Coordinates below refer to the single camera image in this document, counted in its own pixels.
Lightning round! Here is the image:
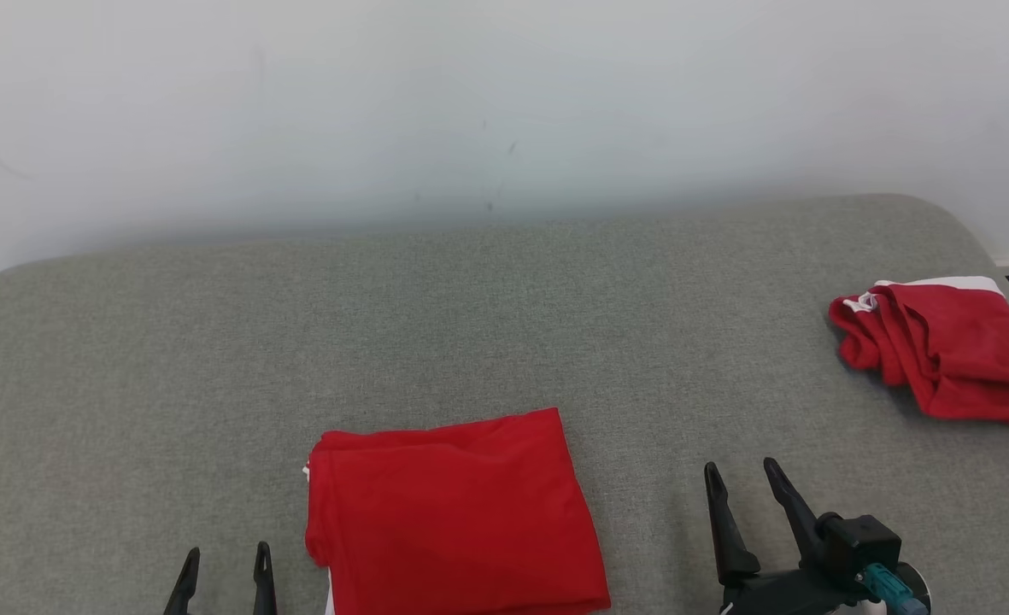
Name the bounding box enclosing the grey fabric sofa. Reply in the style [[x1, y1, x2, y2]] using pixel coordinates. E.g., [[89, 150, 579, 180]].
[[0, 194, 1009, 615]]

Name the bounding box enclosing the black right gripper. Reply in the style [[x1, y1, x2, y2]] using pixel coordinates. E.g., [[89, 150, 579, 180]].
[[703, 458, 933, 615]]

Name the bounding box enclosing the red jersey black white print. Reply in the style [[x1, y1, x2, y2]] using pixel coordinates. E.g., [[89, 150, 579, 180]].
[[302, 407, 613, 615]]

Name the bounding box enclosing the teal cable connector plug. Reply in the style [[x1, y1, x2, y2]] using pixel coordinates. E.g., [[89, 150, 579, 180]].
[[862, 563, 929, 615]]

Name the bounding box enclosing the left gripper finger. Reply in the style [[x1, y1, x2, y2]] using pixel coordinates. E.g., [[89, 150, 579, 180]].
[[251, 541, 279, 615], [161, 548, 202, 615]]

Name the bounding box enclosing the red shorts white waistband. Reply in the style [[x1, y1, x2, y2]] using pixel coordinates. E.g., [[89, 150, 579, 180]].
[[828, 275, 1009, 433]]

